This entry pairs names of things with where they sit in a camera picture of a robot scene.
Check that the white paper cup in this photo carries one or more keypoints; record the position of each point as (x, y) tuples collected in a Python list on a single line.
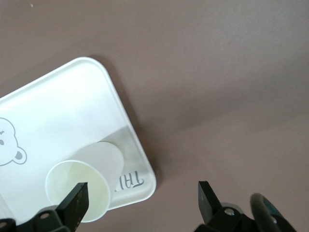
[(106, 157)]

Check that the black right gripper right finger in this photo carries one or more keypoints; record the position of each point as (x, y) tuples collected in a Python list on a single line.
[(207, 203)]

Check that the white bear print tray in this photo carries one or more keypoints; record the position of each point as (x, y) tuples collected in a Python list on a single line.
[(60, 108)]

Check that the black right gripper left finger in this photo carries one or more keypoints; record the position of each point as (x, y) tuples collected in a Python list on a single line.
[(78, 201)]

